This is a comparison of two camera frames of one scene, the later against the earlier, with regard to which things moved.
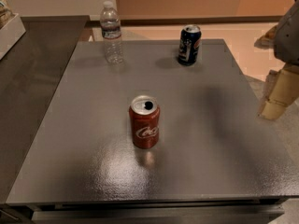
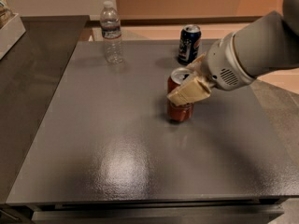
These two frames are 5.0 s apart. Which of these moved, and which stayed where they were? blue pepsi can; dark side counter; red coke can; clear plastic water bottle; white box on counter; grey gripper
Moved: grey gripper; red coke can
Stayed: white box on counter; dark side counter; clear plastic water bottle; blue pepsi can
